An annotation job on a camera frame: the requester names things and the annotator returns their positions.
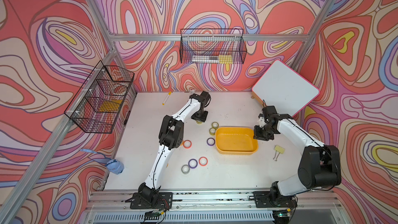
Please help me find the red tape roll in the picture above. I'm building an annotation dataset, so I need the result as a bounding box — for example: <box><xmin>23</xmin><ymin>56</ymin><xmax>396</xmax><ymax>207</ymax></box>
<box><xmin>183</xmin><ymin>140</ymin><xmax>192</xmax><ymax>149</ymax></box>
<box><xmin>199</xmin><ymin>157</ymin><xmax>208</xmax><ymax>167</ymax></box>

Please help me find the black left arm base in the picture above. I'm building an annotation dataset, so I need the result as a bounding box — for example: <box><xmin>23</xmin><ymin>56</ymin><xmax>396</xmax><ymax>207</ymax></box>
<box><xmin>124</xmin><ymin>183</ymin><xmax>173</xmax><ymax>210</ymax></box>

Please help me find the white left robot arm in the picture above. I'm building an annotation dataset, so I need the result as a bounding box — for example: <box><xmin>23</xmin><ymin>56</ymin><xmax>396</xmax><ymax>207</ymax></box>
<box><xmin>138</xmin><ymin>91</ymin><xmax>211</xmax><ymax>202</ymax></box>

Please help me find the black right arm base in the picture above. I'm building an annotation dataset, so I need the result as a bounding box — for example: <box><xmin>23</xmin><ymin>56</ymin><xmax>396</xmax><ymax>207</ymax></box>
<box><xmin>248</xmin><ymin>181</ymin><xmax>297</xmax><ymax>208</ymax></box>

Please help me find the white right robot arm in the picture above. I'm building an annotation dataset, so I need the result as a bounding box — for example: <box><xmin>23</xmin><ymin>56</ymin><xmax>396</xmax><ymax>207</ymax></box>
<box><xmin>254</xmin><ymin>105</ymin><xmax>342</xmax><ymax>200</ymax></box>

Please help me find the purple tape roll upper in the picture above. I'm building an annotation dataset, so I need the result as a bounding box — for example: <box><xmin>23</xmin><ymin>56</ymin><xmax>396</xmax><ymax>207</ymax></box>
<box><xmin>206</xmin><ymin>138</ymin><xmax>216</xmax><ymax>146</ymax></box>

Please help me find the purple tape roll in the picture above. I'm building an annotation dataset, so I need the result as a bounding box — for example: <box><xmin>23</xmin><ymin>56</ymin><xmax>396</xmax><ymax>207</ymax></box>
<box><xmin>206</xmin><ymin>138</ymin><xmax>216</xmax><ymax>146</ymax></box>
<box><xmin>188</xmin><ymin>159</ymin><xmax>199</xmax><ymax>169</ymax></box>

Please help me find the yellow plastic storage box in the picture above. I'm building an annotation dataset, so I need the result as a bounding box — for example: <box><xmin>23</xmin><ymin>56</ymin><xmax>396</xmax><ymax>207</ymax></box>
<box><xmin>215</xmin><ymin>127</ymin><xmax>259</xmax><ymax>155</ymax></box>

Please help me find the purple tape roll lower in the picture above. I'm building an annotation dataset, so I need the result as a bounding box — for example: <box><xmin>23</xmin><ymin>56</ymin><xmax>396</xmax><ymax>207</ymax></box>
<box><xmin>188</xmin><ymin>159</ymin><xmax>199</xmax><ymax>169</ymax></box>

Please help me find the grey clear tape roll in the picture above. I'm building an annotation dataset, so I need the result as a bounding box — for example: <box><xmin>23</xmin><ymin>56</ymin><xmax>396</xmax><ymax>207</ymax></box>
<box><xmin>181</xmin><ymin>164</ymin><xmax>190</xmax><ymax>174</ymax></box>

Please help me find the yellow sticky note pad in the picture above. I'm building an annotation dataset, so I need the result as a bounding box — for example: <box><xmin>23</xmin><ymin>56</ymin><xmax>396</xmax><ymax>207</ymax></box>
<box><xmin>274</xmin><ymin>145</ymin><xmax>285</xmax><ymax>154</ymax></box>

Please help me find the white board pink edge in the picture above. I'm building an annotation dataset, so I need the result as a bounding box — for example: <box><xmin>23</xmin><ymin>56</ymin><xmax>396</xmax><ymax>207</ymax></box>
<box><xmin>252</xmin><ymin>60</ymin><xmax>320</xmax><ymax>117</ymax></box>

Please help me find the yellow capped white marker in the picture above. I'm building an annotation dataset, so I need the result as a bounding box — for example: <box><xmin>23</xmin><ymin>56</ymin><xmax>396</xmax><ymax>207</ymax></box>
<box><xmin>162</xmin><ymin>91</ymin><xmax>172</xmax><ymax>105</ymax></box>

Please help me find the yellow item in back basket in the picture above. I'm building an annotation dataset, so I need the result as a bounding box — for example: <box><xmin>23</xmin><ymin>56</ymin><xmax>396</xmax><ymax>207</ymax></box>
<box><xmin>218</xmin><ymin>55</ymin><xmax>234</xmax><ymax>64</ymax></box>

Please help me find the yellow block in basket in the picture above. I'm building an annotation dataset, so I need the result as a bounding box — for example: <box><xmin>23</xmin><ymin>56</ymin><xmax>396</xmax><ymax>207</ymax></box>
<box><xmin>98</xmin><ymin>100</ymin><xmax>122</xmax><ymax>113</ymax></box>

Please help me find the blue cloth bundle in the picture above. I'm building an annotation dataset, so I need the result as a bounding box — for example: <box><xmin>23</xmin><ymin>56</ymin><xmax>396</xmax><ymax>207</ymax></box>
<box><xmin>80</xmin><ymin>149</ymin><xmax>124</xmax><ymax>175</ymax></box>

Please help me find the black wire basket back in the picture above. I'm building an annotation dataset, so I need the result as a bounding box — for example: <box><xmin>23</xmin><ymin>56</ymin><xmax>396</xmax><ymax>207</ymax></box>
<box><xmin>179</xmin><ymin>27</ymin><xmax>247</xmax><ymax>64</ymax></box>

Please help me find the black wire basket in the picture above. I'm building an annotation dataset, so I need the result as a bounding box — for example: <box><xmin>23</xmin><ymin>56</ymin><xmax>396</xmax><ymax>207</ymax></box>
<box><xmin>179</xmin><ymin>27</ymin><xmax>247</xmax><ymax>64</ymax></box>
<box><xmin>64</xmin><ymin>61</ymin><xmax>135</xmax><ymax>134</ymax></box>

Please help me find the black wire basket left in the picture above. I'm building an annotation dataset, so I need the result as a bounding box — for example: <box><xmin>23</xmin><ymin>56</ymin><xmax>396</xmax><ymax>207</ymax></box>
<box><xmin>64</xmin><ymin>61</ymin><xmax>135</xmax><ymax>134</ymax></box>

